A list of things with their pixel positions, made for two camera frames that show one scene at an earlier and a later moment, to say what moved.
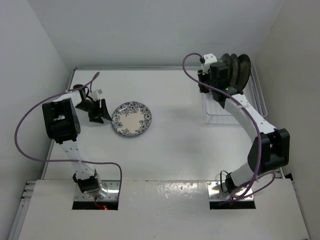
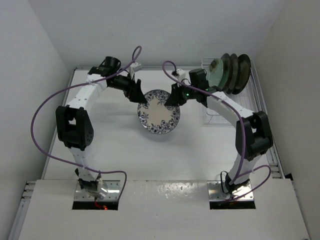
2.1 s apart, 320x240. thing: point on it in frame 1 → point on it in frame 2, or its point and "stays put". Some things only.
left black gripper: [96, 117] → [132, 91]
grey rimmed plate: [234, 63] stays put
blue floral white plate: [131, 118] → [156, 117]
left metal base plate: [112, 195] stays put
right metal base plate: [215, 192] stays put
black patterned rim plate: [244, 67] stays put
